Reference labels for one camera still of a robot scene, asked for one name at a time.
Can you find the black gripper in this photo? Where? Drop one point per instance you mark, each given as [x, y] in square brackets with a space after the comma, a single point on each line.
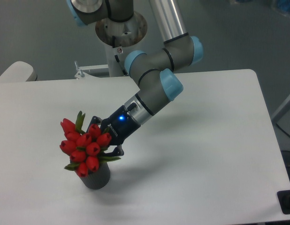
[120, 124]

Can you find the red tulip bouquet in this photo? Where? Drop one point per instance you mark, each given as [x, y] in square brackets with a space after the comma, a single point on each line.
[86, 150]

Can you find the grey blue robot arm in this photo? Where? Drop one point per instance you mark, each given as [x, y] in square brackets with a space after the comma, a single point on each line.
[152, 73]

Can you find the dark grey ribbed vase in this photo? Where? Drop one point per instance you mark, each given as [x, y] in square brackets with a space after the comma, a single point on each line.
[97, 180]

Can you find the white chair armrest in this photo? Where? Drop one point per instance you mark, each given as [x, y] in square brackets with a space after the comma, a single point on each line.
[19, 72]

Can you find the white furniture at right edge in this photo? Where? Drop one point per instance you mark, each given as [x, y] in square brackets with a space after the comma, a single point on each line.
[283, 108]

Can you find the black device at table edge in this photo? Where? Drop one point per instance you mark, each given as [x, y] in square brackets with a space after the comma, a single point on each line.
[284, 201]

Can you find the blue items top right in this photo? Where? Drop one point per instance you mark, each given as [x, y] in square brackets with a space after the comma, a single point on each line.
[281, 6]

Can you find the white metal base frame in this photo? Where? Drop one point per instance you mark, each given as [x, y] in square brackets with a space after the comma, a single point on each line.
[100, 71]

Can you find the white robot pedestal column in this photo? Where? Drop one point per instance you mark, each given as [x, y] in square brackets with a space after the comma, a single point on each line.
[120, 39]

